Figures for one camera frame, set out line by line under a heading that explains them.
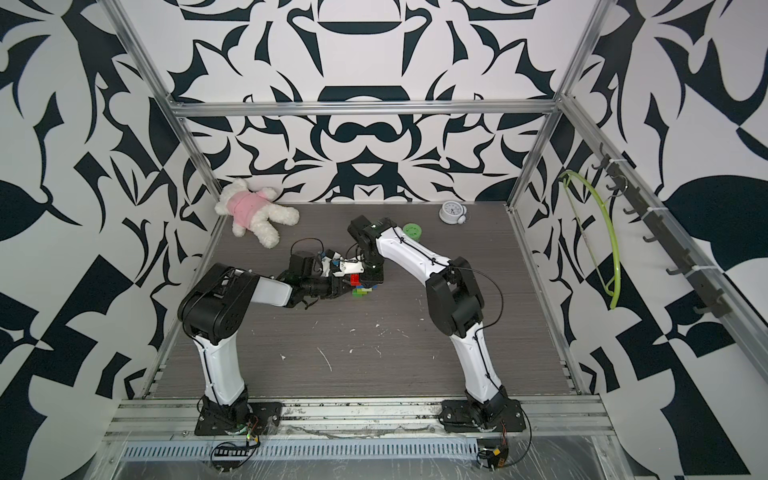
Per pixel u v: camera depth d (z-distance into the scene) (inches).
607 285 27.5
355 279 33.1
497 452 27.7
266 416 29.3
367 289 35.8
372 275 32.2
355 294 37.0
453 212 45.0
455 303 21.6
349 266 32.1
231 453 28.6
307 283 33.3
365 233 27.0
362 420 29.5
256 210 41.8
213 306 20.9
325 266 34.2
